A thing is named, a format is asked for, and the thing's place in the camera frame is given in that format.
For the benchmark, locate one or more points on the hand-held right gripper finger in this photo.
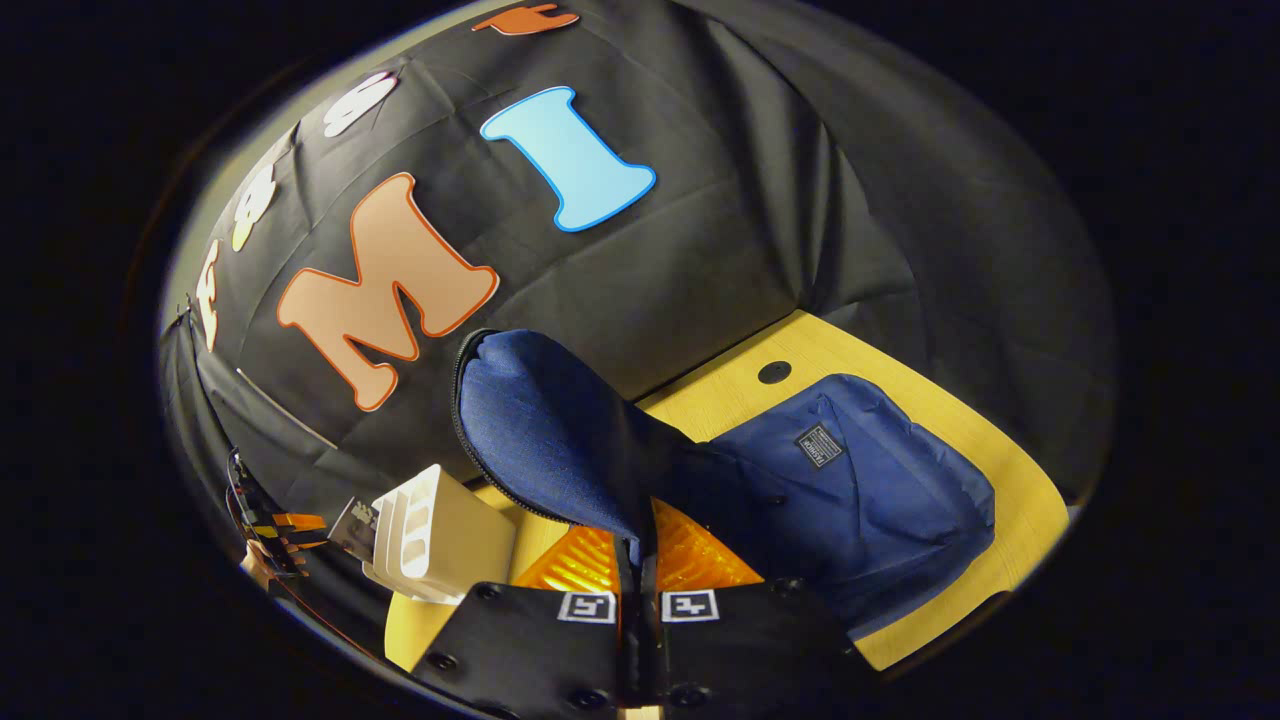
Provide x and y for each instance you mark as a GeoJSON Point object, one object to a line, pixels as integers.
{"type": "Point", "coordinates": [650, 650]}
{"type": "Point", "coordinates": [626, 650]}

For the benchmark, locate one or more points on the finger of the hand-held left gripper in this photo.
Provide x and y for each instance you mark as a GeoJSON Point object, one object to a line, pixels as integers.
{"type": "Point", "coordinates": [300, 521]}
{"type": "Point", "coordinates": [298, 546]}

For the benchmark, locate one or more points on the dark cover book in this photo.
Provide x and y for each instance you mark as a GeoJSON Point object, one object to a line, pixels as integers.
{"type": "Point", "coordinates": [352, 528]}

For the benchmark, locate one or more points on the white bookshelf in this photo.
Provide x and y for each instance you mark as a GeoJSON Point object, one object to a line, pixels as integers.
{"type": "Point", "coordinates": [460, 540]}

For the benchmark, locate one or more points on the blue schoolbag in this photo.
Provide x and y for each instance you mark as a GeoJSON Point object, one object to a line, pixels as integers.
{"type": "Point", "coordinates": [550, 420]}

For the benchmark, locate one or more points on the black backdrop cloth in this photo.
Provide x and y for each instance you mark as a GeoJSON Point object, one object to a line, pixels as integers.
{"type": "Point", "coordinates": [750, 230]}

